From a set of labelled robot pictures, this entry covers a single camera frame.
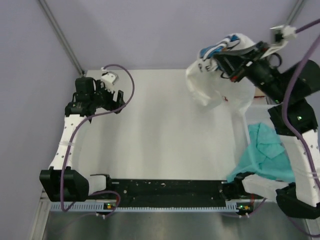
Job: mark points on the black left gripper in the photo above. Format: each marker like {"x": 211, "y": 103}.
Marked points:
{"x": 111, "y": 105}

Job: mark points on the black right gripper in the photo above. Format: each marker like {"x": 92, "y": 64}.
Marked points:
{"x": 233, "y": 61}

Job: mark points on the white printed t shirt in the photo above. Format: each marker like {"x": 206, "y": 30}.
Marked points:
{"x": 209, "y": 86}

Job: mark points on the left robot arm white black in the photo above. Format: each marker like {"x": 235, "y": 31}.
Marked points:
{"x": 64, "y": 180}

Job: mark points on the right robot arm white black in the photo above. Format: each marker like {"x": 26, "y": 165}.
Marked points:
{"x": 294, "y": 121}

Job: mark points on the folded tan t shirt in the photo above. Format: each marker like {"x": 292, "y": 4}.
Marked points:
{"x": 258, "y": 92}

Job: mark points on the folded red t shirt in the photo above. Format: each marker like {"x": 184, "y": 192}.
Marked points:
{"x": 259, "y": 96}

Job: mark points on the white plastic basket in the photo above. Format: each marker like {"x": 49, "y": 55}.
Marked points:
{"x": 257, "y": 112}

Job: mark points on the teal t shirt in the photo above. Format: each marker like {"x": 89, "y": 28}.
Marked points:
{"x": 265, "y": 156}

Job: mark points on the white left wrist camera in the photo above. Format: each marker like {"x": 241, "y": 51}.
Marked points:
{"x": 109, "y": 78}

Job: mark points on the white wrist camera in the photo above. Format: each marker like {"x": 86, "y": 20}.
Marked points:
{"x": 282, "y": 34}
{"x": 109, "y": 78}

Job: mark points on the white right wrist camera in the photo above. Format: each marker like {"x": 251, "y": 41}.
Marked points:
{"x": 282, "y": 34}

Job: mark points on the right aluminium frame post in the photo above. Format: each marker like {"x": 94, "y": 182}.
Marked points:
{"x": 295, "y": 11}

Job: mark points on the aluminium frame post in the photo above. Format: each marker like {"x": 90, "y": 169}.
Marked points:
{"x": 295, "y": 11}
{"x": 60, "y": 36}

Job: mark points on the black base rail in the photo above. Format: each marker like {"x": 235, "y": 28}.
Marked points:
{"x": 175, "y": 193}

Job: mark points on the perforated white cable duct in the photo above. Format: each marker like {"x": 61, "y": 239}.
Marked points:
{"x": 103, "y": 207}

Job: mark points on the left aluminium frame post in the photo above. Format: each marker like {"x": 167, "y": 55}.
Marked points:
{"x": 60, "y": 36}

